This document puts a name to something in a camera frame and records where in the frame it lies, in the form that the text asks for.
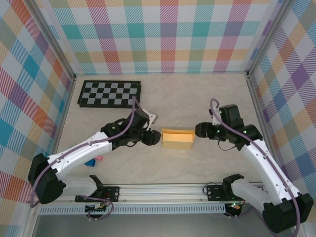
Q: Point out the aluminium frame post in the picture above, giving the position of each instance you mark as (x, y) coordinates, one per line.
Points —
(267, 37)
(53, 42)

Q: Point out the right aluminium side rail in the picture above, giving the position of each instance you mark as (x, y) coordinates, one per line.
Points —
(259, 111)

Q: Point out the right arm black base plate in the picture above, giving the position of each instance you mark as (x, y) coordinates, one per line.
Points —
(213, 192)

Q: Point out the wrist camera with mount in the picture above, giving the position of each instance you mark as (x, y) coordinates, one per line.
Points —
(152, 118)
(216, 119)

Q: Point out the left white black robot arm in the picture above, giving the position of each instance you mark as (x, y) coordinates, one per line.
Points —
(44, 182)

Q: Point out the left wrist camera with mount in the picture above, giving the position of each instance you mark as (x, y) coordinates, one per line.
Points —
(152, 118)

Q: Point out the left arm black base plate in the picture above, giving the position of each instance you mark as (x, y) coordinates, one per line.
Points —
(112, 193)

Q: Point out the aluminium mounting rail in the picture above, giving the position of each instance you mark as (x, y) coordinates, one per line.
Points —
(160, 192)

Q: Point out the black grey chessboard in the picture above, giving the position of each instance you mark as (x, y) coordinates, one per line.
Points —
(109, 95)

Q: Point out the right aluminium frame post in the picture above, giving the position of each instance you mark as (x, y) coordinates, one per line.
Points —
(267, 37)

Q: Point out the aluminium side rail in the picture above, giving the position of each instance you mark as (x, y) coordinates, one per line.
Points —
(259, 111)
(66, 106)

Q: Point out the yellow paper box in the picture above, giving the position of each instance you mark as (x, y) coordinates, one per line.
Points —
(177, 144)

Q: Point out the pink cylinder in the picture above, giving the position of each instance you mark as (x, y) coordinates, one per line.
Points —
(99, 158)

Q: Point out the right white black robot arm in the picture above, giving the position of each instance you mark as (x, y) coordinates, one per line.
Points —
(286, 214)

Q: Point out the left aluminium frame post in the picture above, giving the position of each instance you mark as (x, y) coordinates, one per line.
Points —
(53, 42)

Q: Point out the left aluminium side rail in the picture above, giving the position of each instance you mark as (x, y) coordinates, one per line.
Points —
(66, 106)

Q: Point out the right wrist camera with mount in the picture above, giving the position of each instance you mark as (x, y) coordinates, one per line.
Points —
(216, 119)

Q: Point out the blue block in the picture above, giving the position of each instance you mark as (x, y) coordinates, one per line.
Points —
(90, 163)

